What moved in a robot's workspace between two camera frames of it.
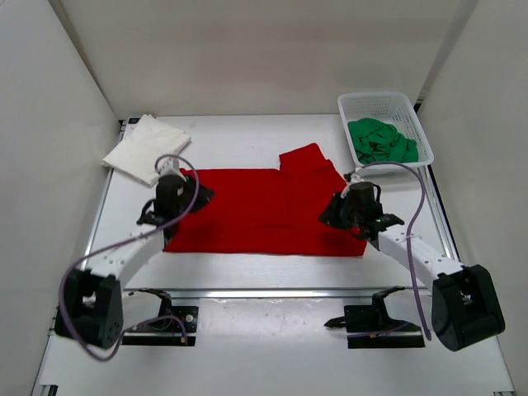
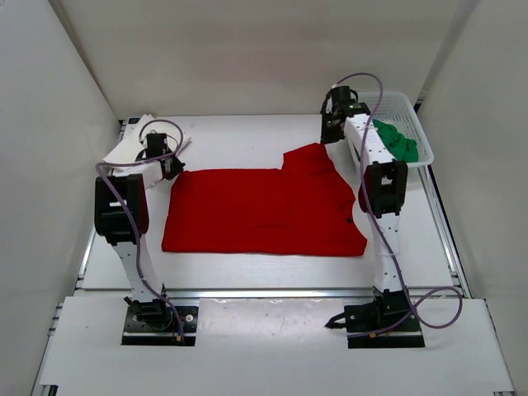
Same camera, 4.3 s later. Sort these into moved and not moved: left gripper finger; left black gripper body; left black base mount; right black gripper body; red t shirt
Moved: right black gripper body; left gripper finger; left black gripper body
Not moved: red t shirt; left black base mount
